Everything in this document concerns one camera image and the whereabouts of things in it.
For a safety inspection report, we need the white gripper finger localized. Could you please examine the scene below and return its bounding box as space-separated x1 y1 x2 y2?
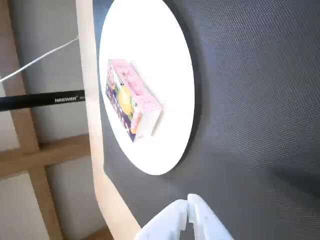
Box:
133 199 189 240
187 193 235 240

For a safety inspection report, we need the black Neewer stand pole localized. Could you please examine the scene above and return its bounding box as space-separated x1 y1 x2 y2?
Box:
0 89 86 112

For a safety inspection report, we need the thin white cable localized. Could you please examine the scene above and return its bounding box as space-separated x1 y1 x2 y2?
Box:
0 36 79 83

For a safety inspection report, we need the white round dish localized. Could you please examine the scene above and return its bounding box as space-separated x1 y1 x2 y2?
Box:
98 0 195 176

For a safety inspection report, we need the dark grey textured mat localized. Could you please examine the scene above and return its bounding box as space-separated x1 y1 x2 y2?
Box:
101 0 320 240

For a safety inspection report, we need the pink candy box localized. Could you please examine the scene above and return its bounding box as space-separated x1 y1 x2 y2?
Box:
106 58 165 144

